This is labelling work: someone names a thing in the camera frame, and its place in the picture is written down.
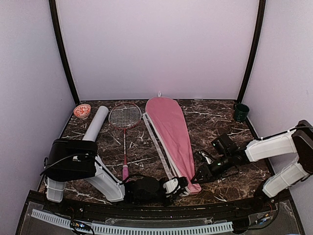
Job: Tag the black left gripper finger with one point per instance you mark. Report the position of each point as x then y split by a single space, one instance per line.
169 199
175 184

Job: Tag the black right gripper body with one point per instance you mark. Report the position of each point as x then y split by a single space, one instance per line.
214 173

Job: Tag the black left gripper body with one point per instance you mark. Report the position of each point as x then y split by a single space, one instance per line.
143 201

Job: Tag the black frame post right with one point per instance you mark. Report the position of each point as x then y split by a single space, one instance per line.
253 50

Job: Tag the white cable duct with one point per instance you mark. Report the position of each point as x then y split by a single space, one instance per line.
133 227

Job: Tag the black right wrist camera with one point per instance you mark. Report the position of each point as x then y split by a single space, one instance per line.
224 145

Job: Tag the red badminton racket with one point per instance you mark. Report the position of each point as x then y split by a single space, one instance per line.
125 116

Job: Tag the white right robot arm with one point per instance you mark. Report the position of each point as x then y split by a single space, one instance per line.
297 141

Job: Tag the white shuttlecock tube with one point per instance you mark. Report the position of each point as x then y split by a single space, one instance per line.
96 124

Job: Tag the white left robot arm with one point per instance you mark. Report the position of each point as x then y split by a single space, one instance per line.
71 160

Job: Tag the red patterned bowl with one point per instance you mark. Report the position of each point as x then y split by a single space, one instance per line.
82 111

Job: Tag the black frame post left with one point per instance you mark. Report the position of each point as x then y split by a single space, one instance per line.
62 50

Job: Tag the pink racket bag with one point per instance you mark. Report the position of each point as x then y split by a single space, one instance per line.
166 125

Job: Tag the black frame post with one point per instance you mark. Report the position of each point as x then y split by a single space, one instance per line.
62 50
253 50

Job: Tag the dark green mug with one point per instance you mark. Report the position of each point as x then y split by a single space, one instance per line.
240 112

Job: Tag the black table front rail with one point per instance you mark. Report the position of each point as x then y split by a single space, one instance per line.
100 212

